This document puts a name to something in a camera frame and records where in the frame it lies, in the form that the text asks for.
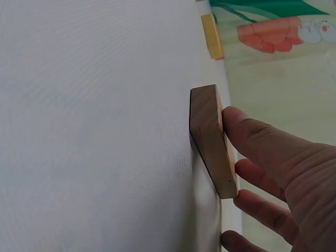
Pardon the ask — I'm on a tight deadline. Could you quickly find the person's right hand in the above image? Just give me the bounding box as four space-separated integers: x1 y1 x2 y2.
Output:
220 106 336 252

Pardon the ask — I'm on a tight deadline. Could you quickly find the brown wooden block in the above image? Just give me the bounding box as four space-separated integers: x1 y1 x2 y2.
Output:
189 84 239 200

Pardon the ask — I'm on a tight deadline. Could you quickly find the yellow wooden block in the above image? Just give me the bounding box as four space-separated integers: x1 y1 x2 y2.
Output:
201 14 225 60

